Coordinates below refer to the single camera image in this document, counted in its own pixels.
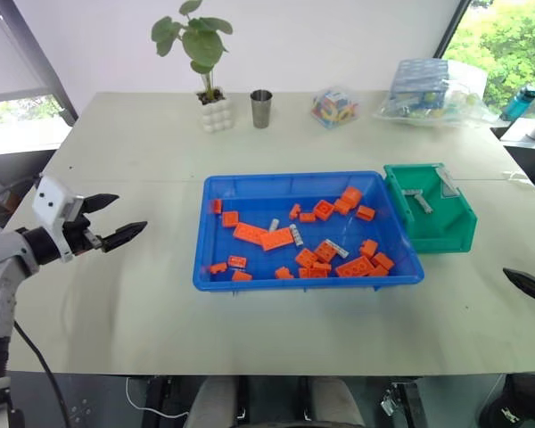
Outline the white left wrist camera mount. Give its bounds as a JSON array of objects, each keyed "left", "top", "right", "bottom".
[{"left": 31, "top": 175, "right": 84, "bottom": 264}]

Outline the green leafy plant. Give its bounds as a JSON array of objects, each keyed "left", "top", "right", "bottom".
[{"left": 150, "top": 0, "right": 235, "bottom": 100}]

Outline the blue plastic tray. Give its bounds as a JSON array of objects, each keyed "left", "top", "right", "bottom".
[{"left": 191, "top": 170, "right": 426, "bottom": 293}]

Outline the black rounded shape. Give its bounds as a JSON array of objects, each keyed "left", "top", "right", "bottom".
[{"left": 478, "top": 373, "right": 535, "bottom": 428}]

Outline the metal cup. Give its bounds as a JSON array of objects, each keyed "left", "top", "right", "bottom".
[{"left": 250, "top": 89, "right": 274, "bottom": 130}]

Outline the blue water bottle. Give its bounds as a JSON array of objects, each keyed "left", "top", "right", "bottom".
[{"left": 498, "top": 84, "right": 535, "bottom": 121}]

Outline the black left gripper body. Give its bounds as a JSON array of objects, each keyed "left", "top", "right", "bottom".
[{"left": 62, "top": 198, "right": 104, "bottom": 259}]

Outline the white cable under table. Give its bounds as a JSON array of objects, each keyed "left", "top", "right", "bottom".
[{"left": 125, "top": 377, "right": 189, "bottom": 421}]

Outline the metal clamp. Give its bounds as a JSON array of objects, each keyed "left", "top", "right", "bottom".
[{"left": 380, "top": 386, "right": 403, "bottom": 417}]

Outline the clear plastic bag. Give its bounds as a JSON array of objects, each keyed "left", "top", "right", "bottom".
[{"left": 372, "top": 59, "right": 503, "bottom": 130}]

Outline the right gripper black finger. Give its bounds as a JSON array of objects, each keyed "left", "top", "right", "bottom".
[{"left": 502, "top": 267, "right": 535, "bottom": 310}]

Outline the white bubble plant pot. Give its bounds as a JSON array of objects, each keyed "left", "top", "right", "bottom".
[{"left": 195, "top": 88, "right": 234, "bottom": 134}]

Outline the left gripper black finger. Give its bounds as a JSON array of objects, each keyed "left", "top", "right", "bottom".
[
  {"left": 81, "top": 193, "right": 119, "bottom": 217},
  {"left": 100, "top": 220, "right": 149, "bottom": 254}
]

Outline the blue carton in bag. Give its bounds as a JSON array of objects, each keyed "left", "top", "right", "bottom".
[{"left": 390, "top": 58, "right": 450, "bottom": 111}]

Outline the dark window frame beam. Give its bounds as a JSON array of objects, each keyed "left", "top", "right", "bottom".
[
  {"left": 0, "top": 0, "right": 80, "bottom": 128},
  {"left": 431, "top": 0, "right": 474, "bottom": 60}
]

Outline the green plastic bin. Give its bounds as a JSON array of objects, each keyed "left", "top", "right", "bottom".
[{"left": 383, "top": 161, "right": 479, "bottom": 255}]

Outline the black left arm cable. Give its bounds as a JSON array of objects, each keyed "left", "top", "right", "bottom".
[{"left": 12, "top": 321, "right": 71, "bottom": 428}]

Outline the grey rounded shape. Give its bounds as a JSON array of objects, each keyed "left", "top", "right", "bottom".
[{"left": 181, "top": 375, "right": 251, "bottom": 428}]

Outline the bag of colourful pieces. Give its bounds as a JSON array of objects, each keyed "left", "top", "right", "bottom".
[{"left": 310, "top": 86, "right": 362, "bottom": 131}]

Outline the long orange block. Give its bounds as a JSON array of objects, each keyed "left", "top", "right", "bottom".
[
  {"left": 259, "top": 226, "right": 295, "bottom": 252},
  {"left": 334, "top": 255, "right": 376, "bottom": 278},
  {"left": 232, "top": 221, "right": 269, "bottom": 244}
]

